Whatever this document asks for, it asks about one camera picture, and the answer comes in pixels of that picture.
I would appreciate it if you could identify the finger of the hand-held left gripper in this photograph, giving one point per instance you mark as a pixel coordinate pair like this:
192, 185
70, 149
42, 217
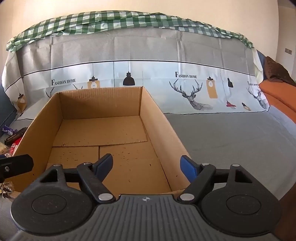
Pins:
16, 164

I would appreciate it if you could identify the clear pale wafer packet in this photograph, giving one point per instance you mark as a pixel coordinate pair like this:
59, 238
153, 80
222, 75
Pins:
3, 148

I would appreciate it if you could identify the green checked cloth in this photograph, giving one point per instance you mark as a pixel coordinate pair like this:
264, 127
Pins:
111, 19

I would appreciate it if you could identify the dark brown snack bar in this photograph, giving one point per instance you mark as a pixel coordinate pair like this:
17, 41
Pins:
16, 136

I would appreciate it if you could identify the grey bed sheet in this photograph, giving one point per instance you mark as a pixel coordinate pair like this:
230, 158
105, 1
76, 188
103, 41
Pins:
231, 143

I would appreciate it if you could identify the crumpled beige snack wrapper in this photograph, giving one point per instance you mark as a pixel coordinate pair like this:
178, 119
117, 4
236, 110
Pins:
5, 189

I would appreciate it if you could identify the deer and lamp printed cloth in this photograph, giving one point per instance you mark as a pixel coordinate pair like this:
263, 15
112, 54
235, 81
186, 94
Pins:
150, 78

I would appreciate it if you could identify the cardboard box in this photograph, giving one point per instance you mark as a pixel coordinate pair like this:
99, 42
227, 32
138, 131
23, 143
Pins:
111, 129

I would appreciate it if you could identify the red snack packet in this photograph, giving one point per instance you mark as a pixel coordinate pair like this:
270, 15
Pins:
15, 147

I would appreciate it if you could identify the blue and cream pillow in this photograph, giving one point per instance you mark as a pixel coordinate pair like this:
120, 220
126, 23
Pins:
260, 66

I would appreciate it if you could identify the orange blanket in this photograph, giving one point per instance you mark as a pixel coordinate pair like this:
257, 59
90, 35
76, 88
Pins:
281, 95

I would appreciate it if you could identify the wall switch plate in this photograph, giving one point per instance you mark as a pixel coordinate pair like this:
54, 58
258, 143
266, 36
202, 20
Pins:
288, 51

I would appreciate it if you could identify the brown cloth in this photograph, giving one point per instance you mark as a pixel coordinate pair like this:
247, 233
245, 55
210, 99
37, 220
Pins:
276, 71

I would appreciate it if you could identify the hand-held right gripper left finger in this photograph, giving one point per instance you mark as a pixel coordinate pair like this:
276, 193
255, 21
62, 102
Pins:
104, 164

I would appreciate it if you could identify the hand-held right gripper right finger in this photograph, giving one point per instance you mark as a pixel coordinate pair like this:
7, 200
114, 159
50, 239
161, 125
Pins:
188, 168

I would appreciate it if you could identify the purple snack bar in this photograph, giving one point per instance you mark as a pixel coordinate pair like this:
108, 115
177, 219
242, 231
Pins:
7, 129

